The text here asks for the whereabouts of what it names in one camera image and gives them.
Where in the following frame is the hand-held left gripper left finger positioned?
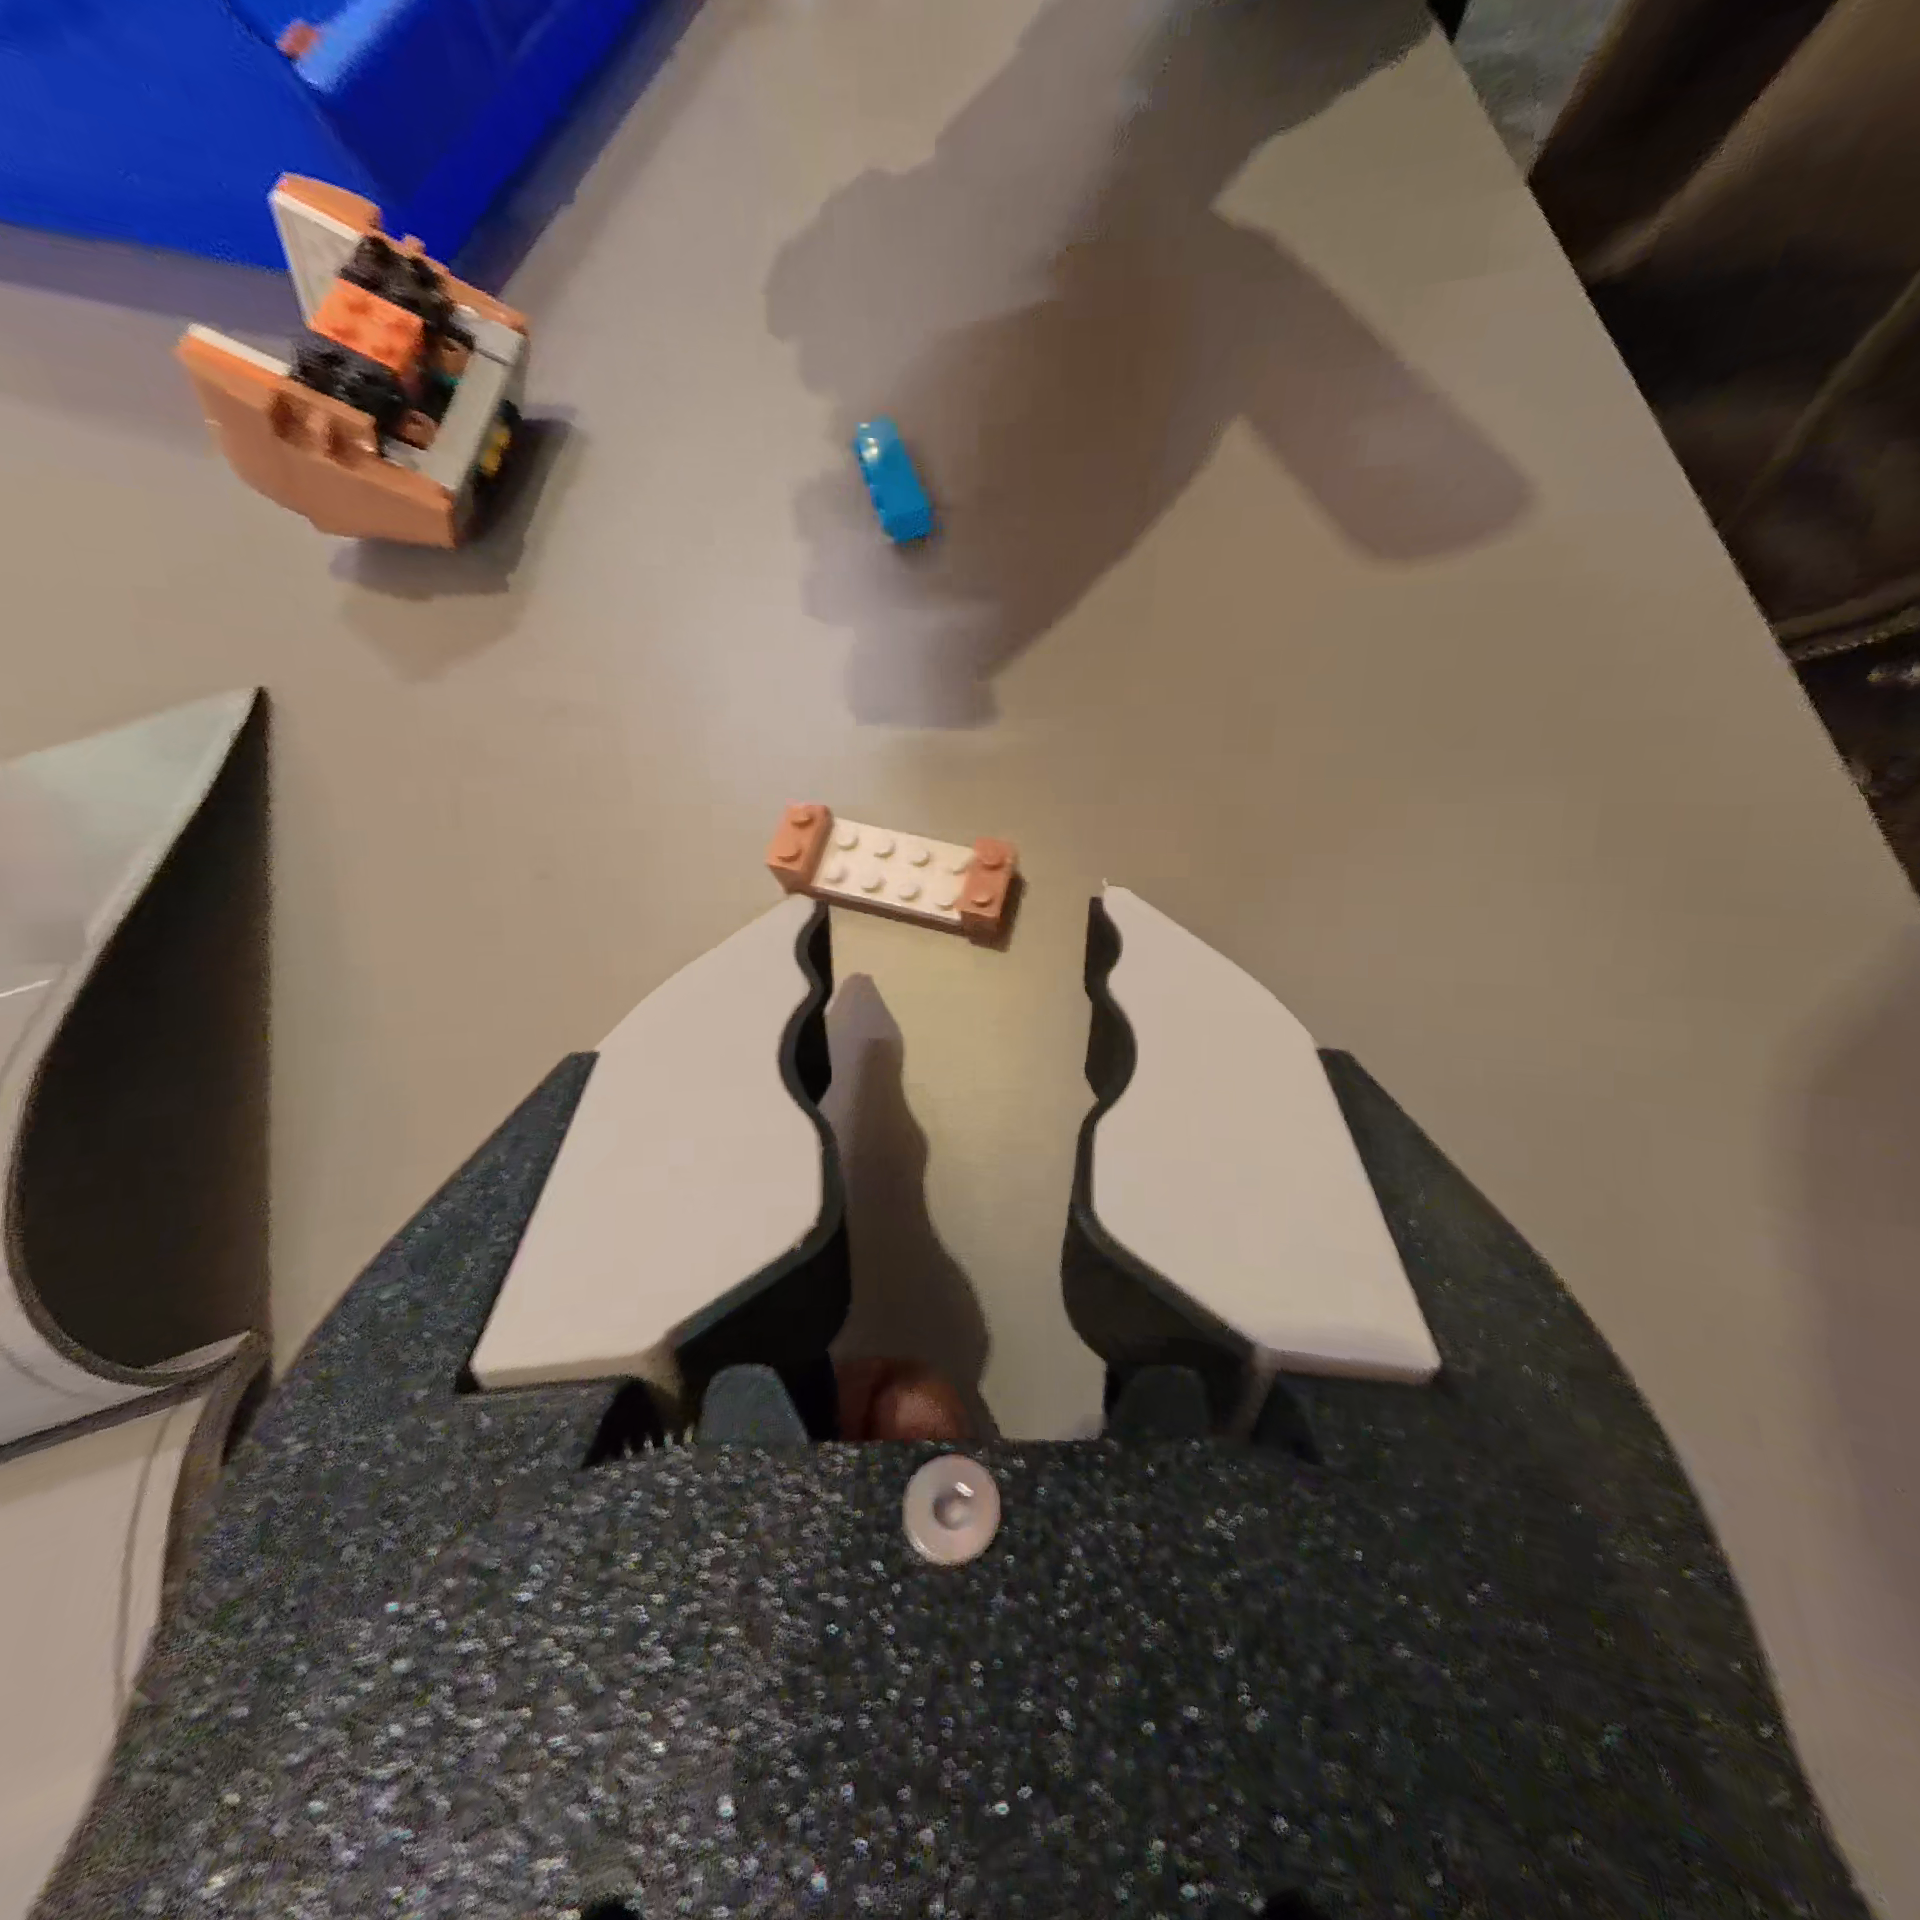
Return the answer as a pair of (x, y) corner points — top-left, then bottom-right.
(467, 899), (849, 1393)

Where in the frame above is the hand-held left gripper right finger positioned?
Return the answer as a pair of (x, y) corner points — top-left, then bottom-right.
(1066, 884), (1447, 1385)

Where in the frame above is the long orange studded plate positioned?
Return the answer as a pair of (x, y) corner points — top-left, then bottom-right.
(763, 802), (1027, 948)

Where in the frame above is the white studded plate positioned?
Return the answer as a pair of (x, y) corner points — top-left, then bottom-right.
(818, 817), (976, 915)

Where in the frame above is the grey instruction booklet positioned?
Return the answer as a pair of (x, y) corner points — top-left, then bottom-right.
(0, 686), (273, 1846)

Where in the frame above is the long blue brick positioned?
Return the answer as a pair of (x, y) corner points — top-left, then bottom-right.
(851, 417), (936, 543)

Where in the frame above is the brown toy brick model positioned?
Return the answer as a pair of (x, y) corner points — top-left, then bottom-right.
(176, 172), (530, 549)

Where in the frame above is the blue plastic bin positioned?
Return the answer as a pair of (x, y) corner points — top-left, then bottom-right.
(0, 0), (661, 272)

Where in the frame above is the grey desk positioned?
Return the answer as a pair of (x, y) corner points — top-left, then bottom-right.
(0, 0), (1920, 1920)

